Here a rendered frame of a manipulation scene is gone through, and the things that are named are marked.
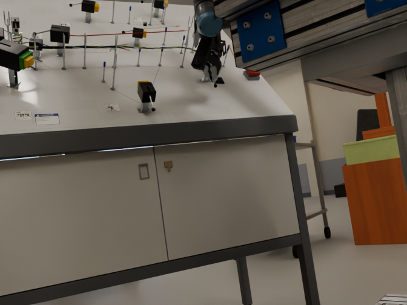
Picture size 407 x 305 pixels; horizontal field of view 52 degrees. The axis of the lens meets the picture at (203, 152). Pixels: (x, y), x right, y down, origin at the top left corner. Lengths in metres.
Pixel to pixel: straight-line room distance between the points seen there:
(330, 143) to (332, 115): 0.70
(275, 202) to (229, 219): 0.21
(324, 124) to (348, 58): 10.60
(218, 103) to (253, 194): 0.37
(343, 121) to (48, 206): 10.18
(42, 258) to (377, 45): 1.08
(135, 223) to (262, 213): 0.49
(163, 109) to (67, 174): 0.41
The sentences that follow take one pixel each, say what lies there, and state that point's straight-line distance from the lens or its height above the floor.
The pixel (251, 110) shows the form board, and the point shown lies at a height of 0.90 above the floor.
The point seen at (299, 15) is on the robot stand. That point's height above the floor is 0.90.
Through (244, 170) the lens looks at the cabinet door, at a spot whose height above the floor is 0.67.
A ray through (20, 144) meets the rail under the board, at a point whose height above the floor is 0.84.
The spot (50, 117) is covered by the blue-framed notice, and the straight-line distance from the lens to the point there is 1.44.
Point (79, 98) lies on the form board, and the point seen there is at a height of 1.00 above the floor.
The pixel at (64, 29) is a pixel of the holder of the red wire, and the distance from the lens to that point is 1.73.
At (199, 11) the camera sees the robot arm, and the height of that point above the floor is 1.18.
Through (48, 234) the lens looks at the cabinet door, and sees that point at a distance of 1.39.
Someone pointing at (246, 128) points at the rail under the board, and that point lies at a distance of 1.58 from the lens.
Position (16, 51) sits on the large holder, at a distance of 1.49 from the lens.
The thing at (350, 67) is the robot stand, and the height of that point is 0.80.
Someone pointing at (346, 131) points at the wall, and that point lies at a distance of 11.17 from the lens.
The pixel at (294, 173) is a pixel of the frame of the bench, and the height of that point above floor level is 0.64.
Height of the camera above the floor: 0.63
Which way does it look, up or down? 5 degrees up
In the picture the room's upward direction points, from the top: 8 degrees counter-clockwise
